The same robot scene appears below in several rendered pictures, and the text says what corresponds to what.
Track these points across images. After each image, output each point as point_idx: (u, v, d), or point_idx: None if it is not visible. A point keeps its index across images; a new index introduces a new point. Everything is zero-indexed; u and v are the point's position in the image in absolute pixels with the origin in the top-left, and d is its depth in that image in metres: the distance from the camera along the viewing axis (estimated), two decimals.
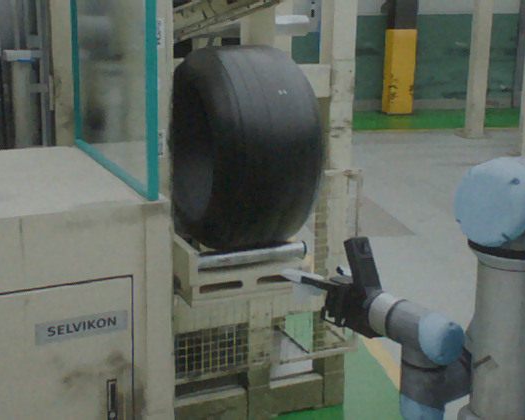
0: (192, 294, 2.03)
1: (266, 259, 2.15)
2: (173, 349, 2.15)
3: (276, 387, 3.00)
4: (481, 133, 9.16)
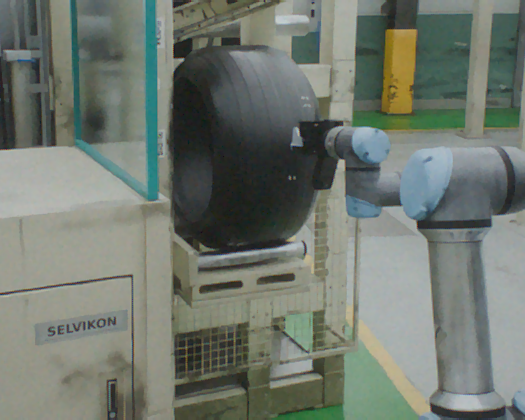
0: (192, 294, 2.03)
1: (265, 244, 2.15)
2: (173, 349, 2.15)
3: (276, 387, 3.00)
4: (481, 133, 9.16)
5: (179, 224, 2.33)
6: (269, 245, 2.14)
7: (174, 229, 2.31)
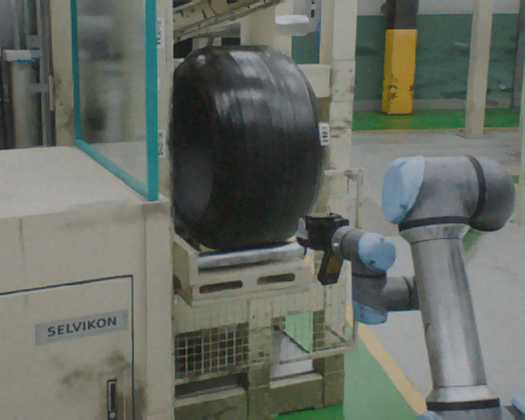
0: (192, 294, 2.03)
1: (265, 244, 2.15)
2: (173, 349, 2.15)
3: (276, 387, 3.00)
4: (481, 133, 9.16)
5: (179, 225, 2.33)
6: (270, 246, 2.13)
7: (174, 230, 2.31)
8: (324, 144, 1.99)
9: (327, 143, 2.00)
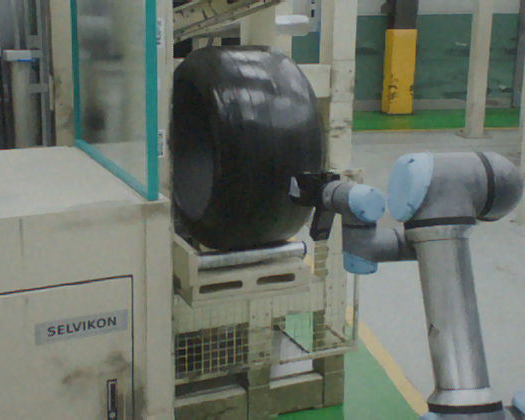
0: (192, 294, 2.03)
1: (270, 251, 2.12)
2: (173, 349, 2.15)
3: (276, 387, 3.00)
4: (481, 133, 9.16)
5: (181, 235, 2.32)
6: (271, 258, 2.13)
7: None
8: (310, 220, 2.09)
9: None
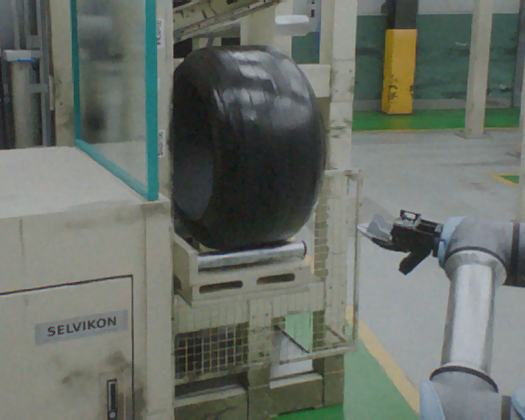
0: (192, 294, 2.03)
1: (270, 251, 2.12)
2: (173, 349, 2.15)
3: (276, 387, 3.00)
4: (481, 133, 9.16)
5: (181, 235, 2.32)
6: (271, 258, 2.13)
7: None
8: (309, 219, 2.09)
9: (311, 215, 2.10)
